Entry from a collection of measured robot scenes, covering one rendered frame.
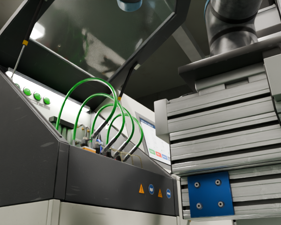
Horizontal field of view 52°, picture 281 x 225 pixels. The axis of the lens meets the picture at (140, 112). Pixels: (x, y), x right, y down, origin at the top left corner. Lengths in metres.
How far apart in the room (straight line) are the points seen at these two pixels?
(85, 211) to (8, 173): 0.29
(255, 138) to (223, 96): 0.11
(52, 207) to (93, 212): 0.15
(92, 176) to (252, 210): 0.50
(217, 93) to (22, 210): 0.62
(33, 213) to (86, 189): 0.16
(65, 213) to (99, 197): 0.14
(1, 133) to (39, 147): 0.25
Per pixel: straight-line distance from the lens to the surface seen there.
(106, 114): 1.78
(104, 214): 0.95
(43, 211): 0.84
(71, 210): 0.85
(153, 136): 1.87
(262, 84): 0.63
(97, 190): 0.94
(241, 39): 0.71
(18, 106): 1.10
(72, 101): 1.68
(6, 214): 0.97
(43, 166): 0.88
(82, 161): 0.90
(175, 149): 0.64
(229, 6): 0.71
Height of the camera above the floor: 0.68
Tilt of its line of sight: 25 degrees up
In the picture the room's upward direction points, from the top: 1 degrees counter-clockwise
